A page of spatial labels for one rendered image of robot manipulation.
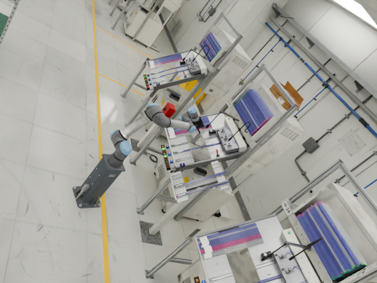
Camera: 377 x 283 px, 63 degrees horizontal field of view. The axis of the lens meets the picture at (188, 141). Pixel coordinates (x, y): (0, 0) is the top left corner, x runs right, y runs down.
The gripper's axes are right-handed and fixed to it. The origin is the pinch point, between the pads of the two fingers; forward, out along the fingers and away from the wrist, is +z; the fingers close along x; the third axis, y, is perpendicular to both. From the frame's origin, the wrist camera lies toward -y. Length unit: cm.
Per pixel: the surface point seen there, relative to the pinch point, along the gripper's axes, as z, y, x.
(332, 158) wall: 120, 143, -14
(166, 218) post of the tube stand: 32, -63, -63
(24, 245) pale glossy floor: -52, -155, -91
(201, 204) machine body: 79, -32, -32
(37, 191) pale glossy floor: -49, -152, -38
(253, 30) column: 89, 162, 284
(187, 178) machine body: 36, -32, -22
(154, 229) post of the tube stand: 43, -81, -62
